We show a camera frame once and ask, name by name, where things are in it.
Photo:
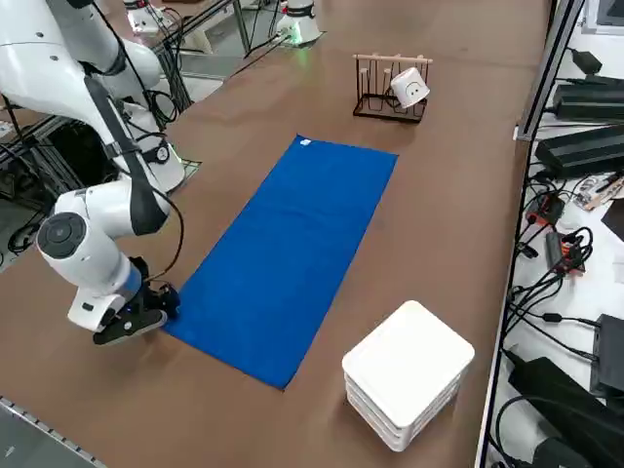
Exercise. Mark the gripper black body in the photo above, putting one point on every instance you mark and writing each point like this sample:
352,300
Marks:
148,300

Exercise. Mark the blue towel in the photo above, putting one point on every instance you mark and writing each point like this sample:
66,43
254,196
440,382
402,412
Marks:
283,253

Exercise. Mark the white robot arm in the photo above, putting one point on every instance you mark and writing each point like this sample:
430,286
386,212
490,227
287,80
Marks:
92,214
300,24

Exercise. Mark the white smiley cup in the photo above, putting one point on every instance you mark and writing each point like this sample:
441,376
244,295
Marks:
412,88

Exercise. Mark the red and black device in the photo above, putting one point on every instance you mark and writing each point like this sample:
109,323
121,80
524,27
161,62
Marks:
546,209

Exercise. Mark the orange and black device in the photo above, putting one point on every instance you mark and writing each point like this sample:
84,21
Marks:
565,253

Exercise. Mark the black bag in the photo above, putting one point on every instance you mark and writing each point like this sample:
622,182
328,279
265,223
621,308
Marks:
560,409

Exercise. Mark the long black device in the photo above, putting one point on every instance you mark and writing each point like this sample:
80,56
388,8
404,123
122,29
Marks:
580,151
590,100

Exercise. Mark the black box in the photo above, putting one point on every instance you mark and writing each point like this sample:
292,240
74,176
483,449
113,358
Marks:
609,356

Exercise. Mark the printed paper card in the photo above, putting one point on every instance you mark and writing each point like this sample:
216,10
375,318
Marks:
602,190

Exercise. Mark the small black power adapter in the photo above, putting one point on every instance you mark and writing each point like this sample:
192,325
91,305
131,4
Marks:
587,61

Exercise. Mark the aluminium camera post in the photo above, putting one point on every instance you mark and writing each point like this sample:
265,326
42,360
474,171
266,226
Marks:
550,68

